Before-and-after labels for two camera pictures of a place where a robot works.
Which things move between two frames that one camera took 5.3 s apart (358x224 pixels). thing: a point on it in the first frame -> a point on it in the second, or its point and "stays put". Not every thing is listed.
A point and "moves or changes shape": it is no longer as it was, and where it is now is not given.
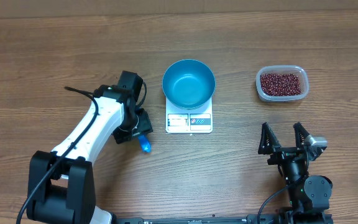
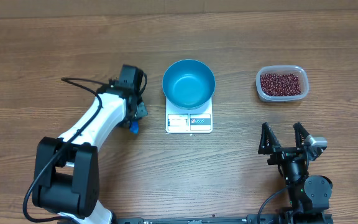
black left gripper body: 142,124 -> 140,111
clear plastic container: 282,83 stays put
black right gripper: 281,152 stays put
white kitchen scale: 197,121 stays put
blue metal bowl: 188,84 stays put
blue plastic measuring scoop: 145,144 moves or changes shape
